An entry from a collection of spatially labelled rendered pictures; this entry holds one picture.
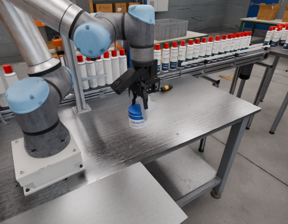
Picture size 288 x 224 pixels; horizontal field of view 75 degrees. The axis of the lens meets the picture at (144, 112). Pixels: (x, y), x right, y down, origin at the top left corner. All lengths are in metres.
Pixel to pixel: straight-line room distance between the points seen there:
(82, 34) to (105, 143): 0.51
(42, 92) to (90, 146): 0.33
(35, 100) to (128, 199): 0.41
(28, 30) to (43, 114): 0.26
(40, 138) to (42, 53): 0.27
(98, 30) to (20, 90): 0.31
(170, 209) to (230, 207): 1.13
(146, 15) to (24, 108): 0.43
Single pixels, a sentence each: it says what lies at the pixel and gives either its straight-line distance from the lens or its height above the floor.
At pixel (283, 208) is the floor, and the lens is 1.92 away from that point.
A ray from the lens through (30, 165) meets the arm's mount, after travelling 0.72.
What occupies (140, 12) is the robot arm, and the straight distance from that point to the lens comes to 0.57.
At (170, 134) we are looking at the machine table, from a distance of 0.88.
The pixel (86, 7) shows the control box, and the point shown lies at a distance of 1.04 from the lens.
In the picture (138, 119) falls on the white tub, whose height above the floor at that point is 1.00.
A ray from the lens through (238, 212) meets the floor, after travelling 1.74.
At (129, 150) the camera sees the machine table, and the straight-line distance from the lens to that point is 0.80.
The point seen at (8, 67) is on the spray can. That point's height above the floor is 1.08.
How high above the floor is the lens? 1.38
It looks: 32 degrees down
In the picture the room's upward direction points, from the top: straight up
